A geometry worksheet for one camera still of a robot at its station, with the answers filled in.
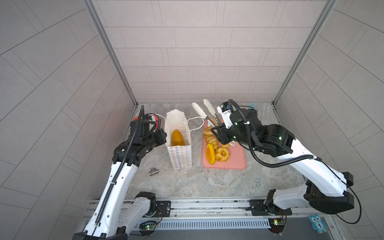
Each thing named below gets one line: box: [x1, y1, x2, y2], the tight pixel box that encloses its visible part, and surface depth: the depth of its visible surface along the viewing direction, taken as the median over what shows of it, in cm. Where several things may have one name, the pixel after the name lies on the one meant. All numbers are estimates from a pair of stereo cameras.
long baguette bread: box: [172, 129, 185, 146], surface depth 90 cm
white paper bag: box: [164, 109, 193, 170], surface depth 80 cm
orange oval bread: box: [205, 143, 216, 165], surface depth 88 cm
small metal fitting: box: [149, 167, 159, 176], surface depth 82 cm
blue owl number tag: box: [308, 214, 327, 234], surface depth 67 cm
